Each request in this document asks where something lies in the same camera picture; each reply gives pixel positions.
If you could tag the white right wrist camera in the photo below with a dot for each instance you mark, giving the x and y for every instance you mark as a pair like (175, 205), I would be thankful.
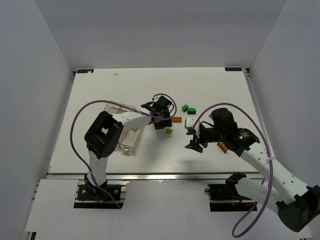
(192, 121)

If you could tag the orange flat lego plate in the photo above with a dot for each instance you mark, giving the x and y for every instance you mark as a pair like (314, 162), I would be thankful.
(176, 119)

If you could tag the blue label left corner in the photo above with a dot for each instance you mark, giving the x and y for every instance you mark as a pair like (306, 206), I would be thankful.
(85, 71)

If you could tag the blue label right corner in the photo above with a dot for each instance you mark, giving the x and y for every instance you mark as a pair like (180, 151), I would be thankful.
(233, 69)

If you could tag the dark green sloped lego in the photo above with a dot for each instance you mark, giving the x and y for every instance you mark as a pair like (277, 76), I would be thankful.
(184, 108)

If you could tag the clear plastic container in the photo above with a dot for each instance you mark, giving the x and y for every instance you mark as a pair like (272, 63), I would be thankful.
(132, 137)
(112, 110)

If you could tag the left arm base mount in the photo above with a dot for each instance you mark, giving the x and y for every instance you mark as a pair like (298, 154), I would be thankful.
(85, 198)

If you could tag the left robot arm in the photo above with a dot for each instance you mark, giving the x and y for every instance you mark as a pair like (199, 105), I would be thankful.
(104, 134)

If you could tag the blue label corner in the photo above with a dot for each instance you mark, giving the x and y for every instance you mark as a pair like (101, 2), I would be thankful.
(85, 71)
(233, 69)

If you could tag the orange long lego brick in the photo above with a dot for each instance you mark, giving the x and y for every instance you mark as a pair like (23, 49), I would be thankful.
(222, 146)

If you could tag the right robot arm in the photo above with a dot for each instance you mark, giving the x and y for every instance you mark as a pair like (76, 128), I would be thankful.
(295, 202)

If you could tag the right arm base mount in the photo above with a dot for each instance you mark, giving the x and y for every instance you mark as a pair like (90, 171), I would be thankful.
(222, 200)

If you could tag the clear plastic container right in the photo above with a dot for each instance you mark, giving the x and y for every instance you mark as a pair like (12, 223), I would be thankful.
(132, 137)

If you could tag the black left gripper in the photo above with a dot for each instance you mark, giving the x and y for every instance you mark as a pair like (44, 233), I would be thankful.
(161, 122)

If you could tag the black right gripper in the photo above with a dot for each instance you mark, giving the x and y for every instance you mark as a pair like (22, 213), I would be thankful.
(198, 138)

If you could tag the dark green curved lego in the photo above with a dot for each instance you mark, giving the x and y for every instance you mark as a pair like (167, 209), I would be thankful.
(191, 111)

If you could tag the clear plastic container left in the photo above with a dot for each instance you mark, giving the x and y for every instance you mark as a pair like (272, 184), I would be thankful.
(112, 110)

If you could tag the lime green square lego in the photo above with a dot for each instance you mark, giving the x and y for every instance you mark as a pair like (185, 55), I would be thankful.
(169, 132)

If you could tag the aluminium table frame rail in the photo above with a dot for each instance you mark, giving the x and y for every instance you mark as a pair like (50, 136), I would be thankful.
(255, 101)

